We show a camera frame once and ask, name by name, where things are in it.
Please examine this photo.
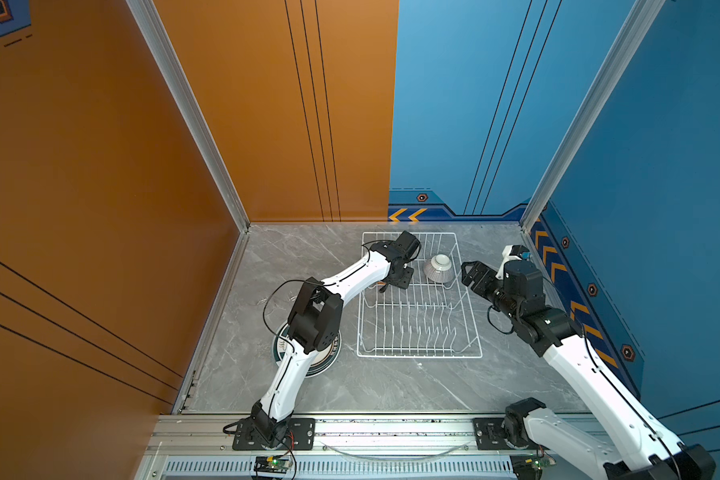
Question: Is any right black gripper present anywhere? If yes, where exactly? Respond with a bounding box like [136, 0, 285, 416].
[459, 260, 520, 323]

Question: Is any green red rimmed plate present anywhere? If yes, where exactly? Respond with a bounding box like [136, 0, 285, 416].
[272, 323, 342, 378]

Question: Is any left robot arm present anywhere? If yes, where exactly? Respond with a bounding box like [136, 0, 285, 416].
[249, 231, 420, 448]

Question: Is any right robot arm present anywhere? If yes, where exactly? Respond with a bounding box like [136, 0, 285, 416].
[460, 259, 716, 479]

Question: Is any striped bowl white base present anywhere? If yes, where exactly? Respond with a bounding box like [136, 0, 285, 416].
[423, 254, 455, 284]

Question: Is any right small circuit board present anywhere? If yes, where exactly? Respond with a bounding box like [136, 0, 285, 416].
[510, 456, 557, 480]

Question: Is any green circuit board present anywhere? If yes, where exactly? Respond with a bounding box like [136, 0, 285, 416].
[253, 456, 294, 478]

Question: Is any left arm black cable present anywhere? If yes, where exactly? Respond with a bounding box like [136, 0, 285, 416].
[221, 239, 397, 436]

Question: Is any white wire dish rack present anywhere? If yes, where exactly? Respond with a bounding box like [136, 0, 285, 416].
[356, 232, 482, 359]

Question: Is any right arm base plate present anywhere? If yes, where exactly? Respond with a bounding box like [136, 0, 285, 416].
[472, 417, 546, 452]

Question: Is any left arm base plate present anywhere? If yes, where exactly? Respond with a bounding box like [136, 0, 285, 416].
[232, 417, 316, 452]

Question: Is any aluminium front rail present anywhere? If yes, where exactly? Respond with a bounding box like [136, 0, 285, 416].
[133, 413, 661, 480]

